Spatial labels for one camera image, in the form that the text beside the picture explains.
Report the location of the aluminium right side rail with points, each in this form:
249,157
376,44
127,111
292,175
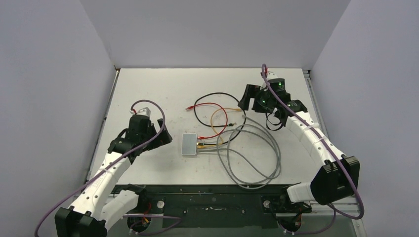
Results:
312,95

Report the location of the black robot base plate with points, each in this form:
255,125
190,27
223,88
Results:
217,206

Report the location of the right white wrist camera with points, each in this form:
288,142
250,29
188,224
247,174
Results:
269,76

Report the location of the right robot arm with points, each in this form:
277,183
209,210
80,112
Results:
338,174

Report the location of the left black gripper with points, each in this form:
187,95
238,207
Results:
164,139

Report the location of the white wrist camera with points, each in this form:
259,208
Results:
269,76
143,112

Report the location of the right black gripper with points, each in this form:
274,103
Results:
250,92

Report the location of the aluminium left side rail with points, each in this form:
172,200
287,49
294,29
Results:
102,124

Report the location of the grey network switch box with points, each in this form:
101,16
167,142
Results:
189,144

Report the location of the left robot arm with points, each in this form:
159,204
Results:
89,215

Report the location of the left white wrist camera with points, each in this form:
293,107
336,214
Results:
143,112

